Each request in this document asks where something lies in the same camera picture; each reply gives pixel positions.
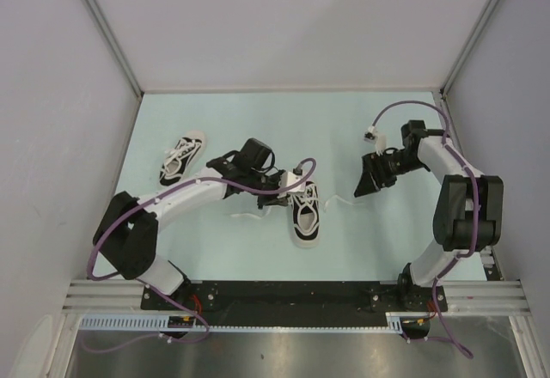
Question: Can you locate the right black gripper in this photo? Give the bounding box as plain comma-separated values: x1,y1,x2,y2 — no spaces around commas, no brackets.
354,149,426,197

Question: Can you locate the black white sneaker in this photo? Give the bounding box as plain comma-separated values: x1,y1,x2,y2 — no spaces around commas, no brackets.
230,180,358,249
159,131,206,187

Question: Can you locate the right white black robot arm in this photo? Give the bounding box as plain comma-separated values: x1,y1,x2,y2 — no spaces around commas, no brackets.
353,120,504,312

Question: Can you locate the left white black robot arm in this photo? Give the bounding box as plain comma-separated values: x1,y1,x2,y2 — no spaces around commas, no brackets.
89,138,284,309

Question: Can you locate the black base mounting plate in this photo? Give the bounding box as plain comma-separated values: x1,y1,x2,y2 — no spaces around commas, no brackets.
141,280,449,328

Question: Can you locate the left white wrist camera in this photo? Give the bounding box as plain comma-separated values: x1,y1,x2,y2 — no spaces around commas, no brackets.
279,171,306,196

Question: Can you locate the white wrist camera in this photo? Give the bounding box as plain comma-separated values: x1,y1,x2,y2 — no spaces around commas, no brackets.
364,125,387,155
279,171,306,196

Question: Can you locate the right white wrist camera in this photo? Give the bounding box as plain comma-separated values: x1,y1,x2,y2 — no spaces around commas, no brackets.
364,125,387,155

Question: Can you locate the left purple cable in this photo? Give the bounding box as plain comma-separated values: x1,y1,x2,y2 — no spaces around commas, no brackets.
79,157,319,353

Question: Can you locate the purple cable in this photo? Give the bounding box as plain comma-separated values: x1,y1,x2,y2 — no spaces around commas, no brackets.
371,101,482,360
79,157,319,353

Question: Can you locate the grey slotted cable duct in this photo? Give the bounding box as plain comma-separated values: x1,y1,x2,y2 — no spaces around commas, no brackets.
79,314,431,334

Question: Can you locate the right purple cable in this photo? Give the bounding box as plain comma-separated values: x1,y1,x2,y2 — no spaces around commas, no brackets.
371,101,482,360

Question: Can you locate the aluminium front frame rail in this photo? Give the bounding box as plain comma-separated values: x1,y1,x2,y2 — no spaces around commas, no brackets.
62,280,531,316

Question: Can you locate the right aluminium corner post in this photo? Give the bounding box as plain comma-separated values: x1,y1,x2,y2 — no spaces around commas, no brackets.
439,0,502,97

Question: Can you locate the aluminium corner post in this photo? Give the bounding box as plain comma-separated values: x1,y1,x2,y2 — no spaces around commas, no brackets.
82,0,144,101
439,0,502,97

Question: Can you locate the left aluminium corner post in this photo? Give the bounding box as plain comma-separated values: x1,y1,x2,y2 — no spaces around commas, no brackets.
82,0,144,101

